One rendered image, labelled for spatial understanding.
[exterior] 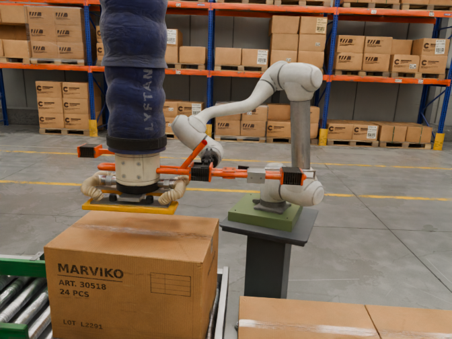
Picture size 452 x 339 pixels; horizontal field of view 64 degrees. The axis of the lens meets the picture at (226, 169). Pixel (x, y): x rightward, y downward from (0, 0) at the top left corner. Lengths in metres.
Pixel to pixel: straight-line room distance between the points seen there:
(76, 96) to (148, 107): 7.91
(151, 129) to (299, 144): 0.86
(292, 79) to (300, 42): 6.79
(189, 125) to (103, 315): 0.86
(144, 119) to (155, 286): 0.61
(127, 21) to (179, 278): 0.89
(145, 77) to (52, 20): 8.07
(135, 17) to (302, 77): 0.85
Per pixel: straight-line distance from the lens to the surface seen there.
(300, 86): 1.81
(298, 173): 1.38
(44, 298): 1.98
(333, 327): 1.76
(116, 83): 1.33
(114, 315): 1.54
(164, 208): 1.34
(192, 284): 1.36
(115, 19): 1.33
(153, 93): 1.33
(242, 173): 1.38
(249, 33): 9.81
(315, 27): 8.69
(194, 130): 1.67
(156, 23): 1.34
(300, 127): 1.88
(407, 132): 9.53
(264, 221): 2.07
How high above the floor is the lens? 1.60
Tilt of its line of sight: 15 degrees down
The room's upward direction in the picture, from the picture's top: 2 degrees clockwise
